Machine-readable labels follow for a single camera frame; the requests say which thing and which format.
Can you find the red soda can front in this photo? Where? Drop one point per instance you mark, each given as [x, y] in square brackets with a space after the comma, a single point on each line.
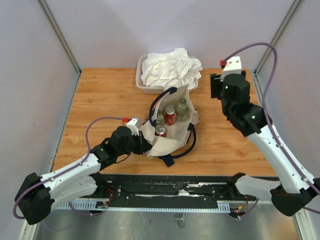
[161, 130]

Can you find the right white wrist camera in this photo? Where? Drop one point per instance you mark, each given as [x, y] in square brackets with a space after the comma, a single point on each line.
[231, 66]

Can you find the aluminium frame post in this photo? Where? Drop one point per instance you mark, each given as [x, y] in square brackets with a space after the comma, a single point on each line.
[60, 37]
[293, 9]

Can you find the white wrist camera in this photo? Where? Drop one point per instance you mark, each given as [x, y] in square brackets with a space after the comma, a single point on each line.
[231, 66]
[133, 124]

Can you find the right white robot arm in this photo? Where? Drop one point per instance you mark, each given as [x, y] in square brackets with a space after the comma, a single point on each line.
[295, 187]

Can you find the right aluminium frame post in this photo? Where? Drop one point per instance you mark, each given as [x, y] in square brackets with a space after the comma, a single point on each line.
[293, 9]

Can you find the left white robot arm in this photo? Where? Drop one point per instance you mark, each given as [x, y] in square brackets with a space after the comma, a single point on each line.
[39, 195]

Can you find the red soda can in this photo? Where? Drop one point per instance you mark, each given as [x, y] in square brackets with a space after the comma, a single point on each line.
[170, 115]
[161, 130]

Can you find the red soda can back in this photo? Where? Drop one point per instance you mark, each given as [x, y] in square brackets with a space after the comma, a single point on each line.
[170, 115]

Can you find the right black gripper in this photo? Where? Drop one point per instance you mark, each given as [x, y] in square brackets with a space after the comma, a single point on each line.
[215, 84]

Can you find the clear glass bottle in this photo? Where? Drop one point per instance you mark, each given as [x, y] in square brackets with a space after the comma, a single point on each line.
[182, 110]
[160, 118]

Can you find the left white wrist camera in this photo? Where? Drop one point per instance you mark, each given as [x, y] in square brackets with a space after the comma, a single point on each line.
[133, 124]

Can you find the clear plastic bin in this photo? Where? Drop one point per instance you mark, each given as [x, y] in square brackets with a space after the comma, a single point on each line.
[140, 77]

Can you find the beige canvas tote bag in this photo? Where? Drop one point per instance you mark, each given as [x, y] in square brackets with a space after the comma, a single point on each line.
[181, 137]

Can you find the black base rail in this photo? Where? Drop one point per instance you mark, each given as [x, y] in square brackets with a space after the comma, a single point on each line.
[165, 193]

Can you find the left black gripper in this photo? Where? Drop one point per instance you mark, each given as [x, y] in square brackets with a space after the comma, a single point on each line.
[143, 146]

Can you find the left aluminium frame post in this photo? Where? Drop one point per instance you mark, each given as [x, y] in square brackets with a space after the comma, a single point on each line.
[60, 37]

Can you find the white crumpled cloth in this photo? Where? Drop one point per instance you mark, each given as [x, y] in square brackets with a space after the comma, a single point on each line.
[172, 67]

